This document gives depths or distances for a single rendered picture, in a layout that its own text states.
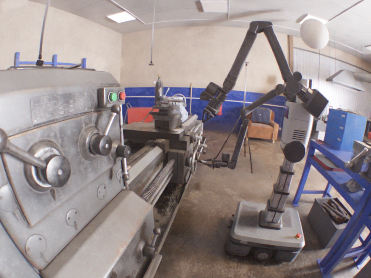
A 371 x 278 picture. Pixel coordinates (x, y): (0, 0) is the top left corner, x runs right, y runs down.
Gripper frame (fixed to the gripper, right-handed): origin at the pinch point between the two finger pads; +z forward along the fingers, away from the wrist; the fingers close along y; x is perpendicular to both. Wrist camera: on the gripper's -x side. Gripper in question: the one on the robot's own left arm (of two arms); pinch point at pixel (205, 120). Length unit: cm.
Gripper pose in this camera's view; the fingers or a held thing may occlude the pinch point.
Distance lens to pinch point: 101.9
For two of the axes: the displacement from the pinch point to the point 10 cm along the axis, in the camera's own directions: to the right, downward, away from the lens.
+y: -3.8, 2.5, -8.9
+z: -4.9, 7.6, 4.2
